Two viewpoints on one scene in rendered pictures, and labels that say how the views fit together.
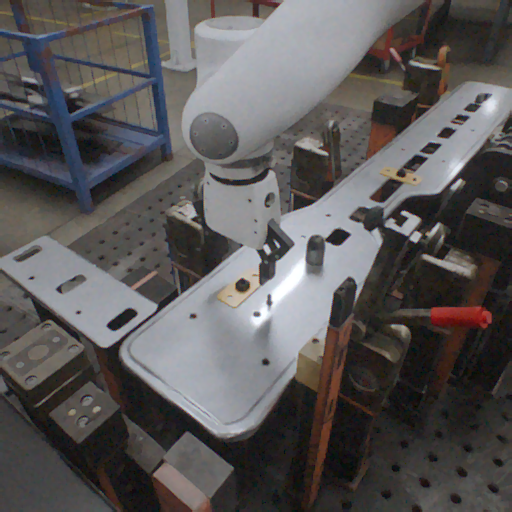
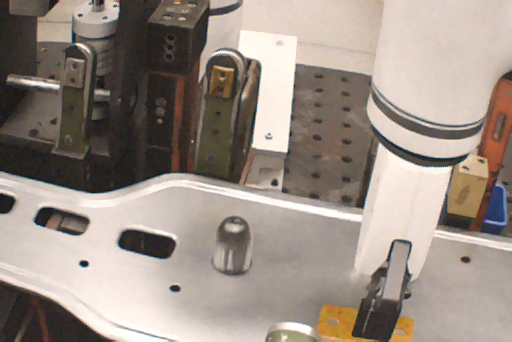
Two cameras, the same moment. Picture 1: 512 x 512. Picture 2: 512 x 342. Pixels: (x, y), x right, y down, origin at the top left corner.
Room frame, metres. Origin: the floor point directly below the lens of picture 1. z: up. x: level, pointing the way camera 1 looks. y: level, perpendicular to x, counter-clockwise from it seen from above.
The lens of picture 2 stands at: (0.82, 0.36, 1.50)
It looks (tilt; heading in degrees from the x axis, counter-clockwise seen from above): 38 degrees down; 240
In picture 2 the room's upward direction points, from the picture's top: 7 degrees clockwise
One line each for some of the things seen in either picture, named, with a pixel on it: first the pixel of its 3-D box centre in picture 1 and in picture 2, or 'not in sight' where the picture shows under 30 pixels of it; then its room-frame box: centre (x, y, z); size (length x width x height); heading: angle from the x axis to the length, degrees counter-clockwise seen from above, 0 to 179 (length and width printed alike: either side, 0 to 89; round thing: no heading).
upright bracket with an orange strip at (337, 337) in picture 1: (320, 431); (464, 236); (0.29, -0.08, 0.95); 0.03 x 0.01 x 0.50; 142
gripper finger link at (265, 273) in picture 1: (274, 265); not in sight; (0.46, -0.03, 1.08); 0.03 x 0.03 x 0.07; 52
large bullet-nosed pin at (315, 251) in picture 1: (315, 250); (232, 247); (0.57, -0.10, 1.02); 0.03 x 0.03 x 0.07
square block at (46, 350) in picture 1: (77, 432); not in sight; (0.33, 0.25, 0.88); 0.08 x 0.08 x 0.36; 52
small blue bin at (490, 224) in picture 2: not in sight; (469, 221); (0.07, -0.27, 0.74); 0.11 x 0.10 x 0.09; 142
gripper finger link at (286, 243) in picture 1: (268, 232); not in sight; (0.47, -0.02, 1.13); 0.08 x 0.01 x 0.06; 52
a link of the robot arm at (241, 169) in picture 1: (240, 156); (428, 107); (0.50, 0.02, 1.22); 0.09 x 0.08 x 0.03; 52
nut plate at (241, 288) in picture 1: (242, 285); (367, 324); (0.50, 0.02, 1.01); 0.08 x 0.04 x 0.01; 142
